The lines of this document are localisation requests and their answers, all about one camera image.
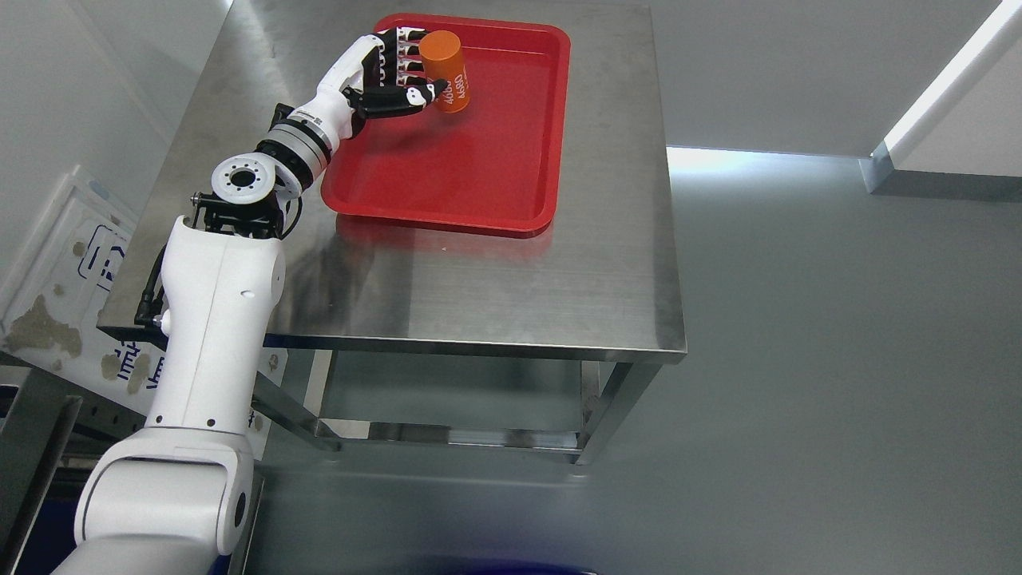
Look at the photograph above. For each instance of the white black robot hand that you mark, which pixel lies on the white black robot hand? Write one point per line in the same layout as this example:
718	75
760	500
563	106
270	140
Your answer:
381	75

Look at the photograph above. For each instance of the orange cylindrical capacitor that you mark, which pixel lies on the orange cylindrical capacitor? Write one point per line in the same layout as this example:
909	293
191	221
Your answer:
443	58

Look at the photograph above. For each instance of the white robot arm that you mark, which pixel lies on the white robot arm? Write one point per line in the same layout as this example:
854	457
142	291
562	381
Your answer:
223	273

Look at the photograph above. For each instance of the red plastic tray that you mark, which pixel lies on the red plastic tray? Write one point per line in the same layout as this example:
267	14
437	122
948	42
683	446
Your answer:
493	168

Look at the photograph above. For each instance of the stainless steel table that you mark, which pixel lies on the stainless steel table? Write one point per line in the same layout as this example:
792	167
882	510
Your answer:
600	286

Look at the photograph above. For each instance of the white sign board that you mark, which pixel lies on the white sign board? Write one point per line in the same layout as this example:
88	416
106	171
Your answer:
56	288

